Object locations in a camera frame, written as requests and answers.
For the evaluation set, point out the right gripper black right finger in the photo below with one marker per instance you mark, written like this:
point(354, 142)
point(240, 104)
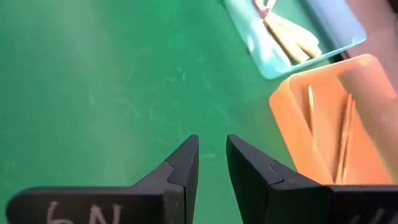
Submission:
point(295, 205)

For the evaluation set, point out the teal plastic bin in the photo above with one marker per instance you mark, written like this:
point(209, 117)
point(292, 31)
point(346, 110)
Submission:
point(342, 28)

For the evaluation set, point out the copper coloured knife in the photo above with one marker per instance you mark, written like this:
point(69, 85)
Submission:
point(342, 149)

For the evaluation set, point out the orange plastic bin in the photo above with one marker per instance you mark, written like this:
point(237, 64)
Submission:
point(289, 124)

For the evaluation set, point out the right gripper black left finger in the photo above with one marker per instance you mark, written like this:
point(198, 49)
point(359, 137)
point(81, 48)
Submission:
point(124, 205)

